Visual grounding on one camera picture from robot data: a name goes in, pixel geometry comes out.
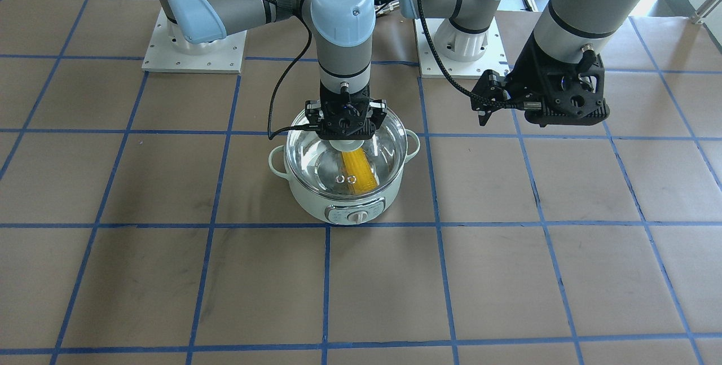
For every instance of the glass pot lid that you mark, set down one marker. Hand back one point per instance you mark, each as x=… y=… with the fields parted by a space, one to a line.
x=318 y=166

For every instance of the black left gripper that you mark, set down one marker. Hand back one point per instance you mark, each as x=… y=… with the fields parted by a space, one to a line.
x=522 y=74

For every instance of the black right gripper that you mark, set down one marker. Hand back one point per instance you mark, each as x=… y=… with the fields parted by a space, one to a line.
x=312 y=113

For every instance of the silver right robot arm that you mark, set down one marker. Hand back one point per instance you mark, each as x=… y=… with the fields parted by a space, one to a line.
x=343 y=33

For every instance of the pale green electric pot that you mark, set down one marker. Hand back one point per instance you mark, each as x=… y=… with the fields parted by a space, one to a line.
x=331 y=209

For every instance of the yellow corn cob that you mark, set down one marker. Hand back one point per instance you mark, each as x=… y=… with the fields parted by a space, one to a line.
x=359 y=175

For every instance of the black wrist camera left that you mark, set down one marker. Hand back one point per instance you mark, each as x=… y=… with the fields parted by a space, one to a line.
x=569 y=93

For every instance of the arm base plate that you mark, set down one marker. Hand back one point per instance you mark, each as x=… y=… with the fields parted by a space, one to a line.
x=464 y=55
x=169 y=52

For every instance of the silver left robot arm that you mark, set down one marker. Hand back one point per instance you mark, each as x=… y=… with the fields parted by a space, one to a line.
x=563 y=28

